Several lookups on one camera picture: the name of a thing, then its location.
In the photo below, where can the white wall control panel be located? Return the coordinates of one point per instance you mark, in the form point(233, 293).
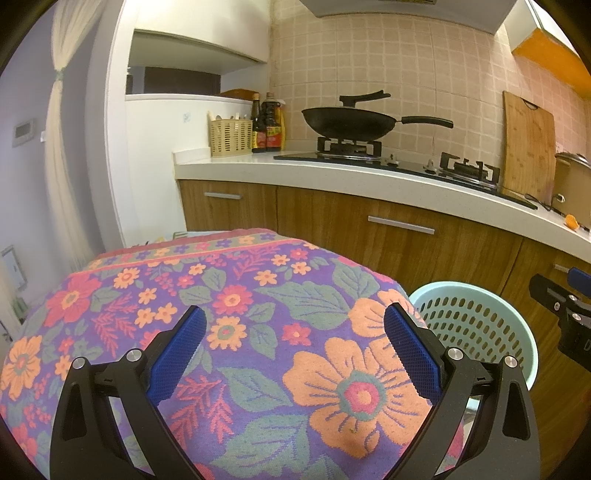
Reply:
point(23, 133)

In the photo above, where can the small orange object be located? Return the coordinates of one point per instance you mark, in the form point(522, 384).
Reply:
point(573, 221)

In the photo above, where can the wooden cutting board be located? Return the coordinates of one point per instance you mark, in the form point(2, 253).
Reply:
point(528, 147)

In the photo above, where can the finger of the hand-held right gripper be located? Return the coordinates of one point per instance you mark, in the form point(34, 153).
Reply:
point(547, 293)
point(581, 278)

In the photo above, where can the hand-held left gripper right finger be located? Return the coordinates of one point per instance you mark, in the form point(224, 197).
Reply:
point(413, 350)

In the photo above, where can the light blue perforated waste basket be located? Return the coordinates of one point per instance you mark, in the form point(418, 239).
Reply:
point(475, 323)

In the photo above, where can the black wok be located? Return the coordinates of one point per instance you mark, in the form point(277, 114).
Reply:
point(351, 122)

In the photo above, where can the beige cooking pot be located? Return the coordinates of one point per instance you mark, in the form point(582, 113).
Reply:
point(572, 184)

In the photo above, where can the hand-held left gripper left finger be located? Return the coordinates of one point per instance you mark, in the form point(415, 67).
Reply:
point(178, 355)

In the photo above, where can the white curtain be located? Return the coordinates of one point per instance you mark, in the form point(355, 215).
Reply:
point(64, 152)

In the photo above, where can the orange wall cabinet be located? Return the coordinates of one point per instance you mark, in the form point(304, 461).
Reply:
point(554, 55)

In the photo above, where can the yellow oil bottle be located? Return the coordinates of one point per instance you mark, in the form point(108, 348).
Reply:
point(283, 127)

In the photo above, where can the black gas stove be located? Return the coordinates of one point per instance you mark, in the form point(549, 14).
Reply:
point(406, 164)

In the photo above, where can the large dark sauce bottle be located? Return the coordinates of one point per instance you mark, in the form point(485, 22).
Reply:
point(272, 127)

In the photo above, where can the range hood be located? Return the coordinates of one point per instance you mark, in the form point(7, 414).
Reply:
point(406, 11)

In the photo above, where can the beige utensil basket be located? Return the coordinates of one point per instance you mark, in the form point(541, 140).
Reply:
point(230, 138)

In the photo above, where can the white kitchen countertop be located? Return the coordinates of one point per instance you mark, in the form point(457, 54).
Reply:
point(323, 173)

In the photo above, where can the wooden tray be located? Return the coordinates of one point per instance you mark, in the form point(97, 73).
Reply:
point(238, 93)

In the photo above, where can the black cooking spatula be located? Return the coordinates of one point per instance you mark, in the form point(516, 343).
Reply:
point(364, 98)

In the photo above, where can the floral tablecloth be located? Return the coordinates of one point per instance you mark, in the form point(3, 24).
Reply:
point(258, 332)

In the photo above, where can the white wall socket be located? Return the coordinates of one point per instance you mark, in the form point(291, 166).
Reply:
point(11, 267)

